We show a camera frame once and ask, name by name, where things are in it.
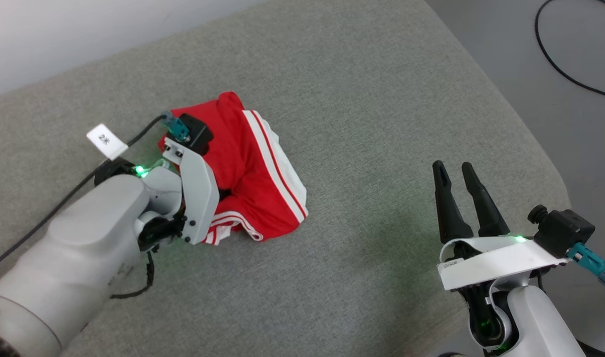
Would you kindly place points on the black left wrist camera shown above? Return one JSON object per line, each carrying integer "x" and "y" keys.
{"x": 196, "y": 134}

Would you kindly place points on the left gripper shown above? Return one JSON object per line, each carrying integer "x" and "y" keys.
{"x": 201, "y": 198}

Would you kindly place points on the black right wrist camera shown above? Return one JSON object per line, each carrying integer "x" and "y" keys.
{"x": 565, "y": 230}

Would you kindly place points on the grey fabric sofa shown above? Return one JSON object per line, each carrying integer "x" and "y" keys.
{"x": 357, "y": 124}

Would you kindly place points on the red shorts with white stripes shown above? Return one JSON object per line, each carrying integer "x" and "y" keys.
{"x": 253, "y": 188}

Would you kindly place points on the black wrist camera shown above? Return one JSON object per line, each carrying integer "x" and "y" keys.
{"x": 196, "y": 134}
{"x": 565, "y": 230}

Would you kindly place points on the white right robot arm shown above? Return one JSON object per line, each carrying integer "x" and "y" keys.
{"x": 540, "y": 322}

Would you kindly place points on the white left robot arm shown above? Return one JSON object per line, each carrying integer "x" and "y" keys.
{"x": 59, "y": 258}

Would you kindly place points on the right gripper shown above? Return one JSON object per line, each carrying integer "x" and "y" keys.
{"x": 496, "y": 263}

